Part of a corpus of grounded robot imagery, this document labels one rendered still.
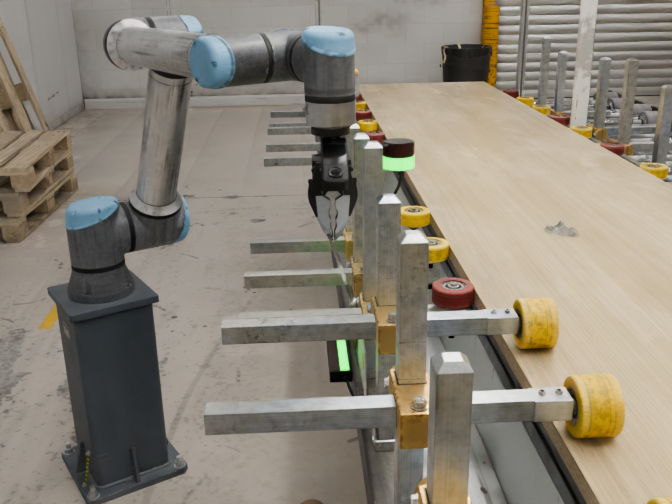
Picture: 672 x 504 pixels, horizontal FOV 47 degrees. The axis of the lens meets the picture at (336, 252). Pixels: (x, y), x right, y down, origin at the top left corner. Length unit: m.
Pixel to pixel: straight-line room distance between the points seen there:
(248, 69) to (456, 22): 8.22
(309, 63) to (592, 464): 0.78
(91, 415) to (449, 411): 1.76
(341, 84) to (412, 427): 0.64
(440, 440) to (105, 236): 1.62
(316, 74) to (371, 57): 8.09
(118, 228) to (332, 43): 1.10
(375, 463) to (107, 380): 1.20
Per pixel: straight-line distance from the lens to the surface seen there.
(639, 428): 1.11
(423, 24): 9.49
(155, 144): 2.11
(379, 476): 1.30
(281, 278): 1.70
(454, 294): 1.45
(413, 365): 1.00
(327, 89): 1.35
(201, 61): 1.40
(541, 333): 1.24
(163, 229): 2.29
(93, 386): 2.35
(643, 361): 1.29
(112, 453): 2.48
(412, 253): 0.94
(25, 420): 3.00
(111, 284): 2.28
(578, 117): 3.19
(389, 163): 1.41
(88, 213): 2.23
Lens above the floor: 1.47
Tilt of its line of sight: 20 degrees down
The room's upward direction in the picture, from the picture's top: 1 degrees counter-clockwise
